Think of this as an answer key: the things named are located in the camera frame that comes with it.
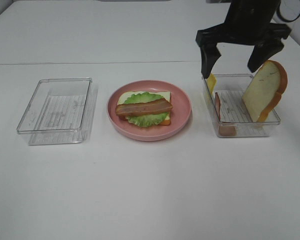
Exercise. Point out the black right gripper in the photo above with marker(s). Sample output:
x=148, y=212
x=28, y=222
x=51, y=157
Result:
x=248, y=22

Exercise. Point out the green lettuce leaf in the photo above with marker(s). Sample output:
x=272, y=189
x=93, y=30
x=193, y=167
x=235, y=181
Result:
x=145, y=118

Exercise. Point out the yellow cheese slice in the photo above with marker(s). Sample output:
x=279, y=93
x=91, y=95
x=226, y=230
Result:
x=211, y=82

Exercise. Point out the clear plastic container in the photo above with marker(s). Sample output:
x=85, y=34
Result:
x=230, y=88
x=60, y=111

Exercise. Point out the bread slice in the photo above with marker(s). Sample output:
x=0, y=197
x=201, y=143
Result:
x=265, y=90
x=165, y=96

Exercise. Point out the clear left plastic container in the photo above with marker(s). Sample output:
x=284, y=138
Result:
x=60, y=111

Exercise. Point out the pink round plate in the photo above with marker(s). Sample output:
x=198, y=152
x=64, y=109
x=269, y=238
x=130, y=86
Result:
x=179, y=116

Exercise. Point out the clear right plastic container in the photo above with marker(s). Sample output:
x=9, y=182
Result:
x=230, y=88

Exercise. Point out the bacon strip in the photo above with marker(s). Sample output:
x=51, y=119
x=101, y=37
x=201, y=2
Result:
x=144, y=108
x=223, y=130

